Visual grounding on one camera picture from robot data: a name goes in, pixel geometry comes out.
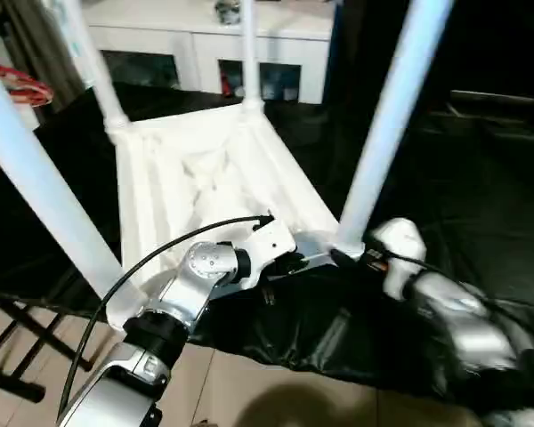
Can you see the white plastic table top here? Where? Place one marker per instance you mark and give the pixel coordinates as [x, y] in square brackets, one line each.
[196, 178]

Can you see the white plastic table leg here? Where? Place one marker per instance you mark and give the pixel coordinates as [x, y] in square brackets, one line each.
[40, 178]
[100, 66]
[391, 124]
[250, 58]

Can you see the black plastic mat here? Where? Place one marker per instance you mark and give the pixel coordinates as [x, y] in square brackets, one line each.
[471, 200]

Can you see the red bottle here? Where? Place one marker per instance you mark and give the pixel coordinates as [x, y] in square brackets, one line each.
[227, 82]

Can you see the black flat monitor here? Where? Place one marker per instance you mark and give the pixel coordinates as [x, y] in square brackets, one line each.
[503, 99]

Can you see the large black box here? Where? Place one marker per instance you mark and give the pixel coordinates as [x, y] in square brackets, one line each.
[356, 53]

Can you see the white cabinet with glass doors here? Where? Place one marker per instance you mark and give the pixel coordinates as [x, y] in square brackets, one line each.
[196, 40]

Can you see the black tangled bundle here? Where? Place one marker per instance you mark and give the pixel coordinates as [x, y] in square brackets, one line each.
[227, 10]

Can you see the small white box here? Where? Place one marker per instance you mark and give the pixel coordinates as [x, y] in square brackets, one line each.
[24, 116]

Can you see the grey curtain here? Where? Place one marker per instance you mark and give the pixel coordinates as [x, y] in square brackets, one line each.
[44, 44]

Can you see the black folding table frame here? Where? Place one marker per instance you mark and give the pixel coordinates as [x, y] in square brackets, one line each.
[31, 338]

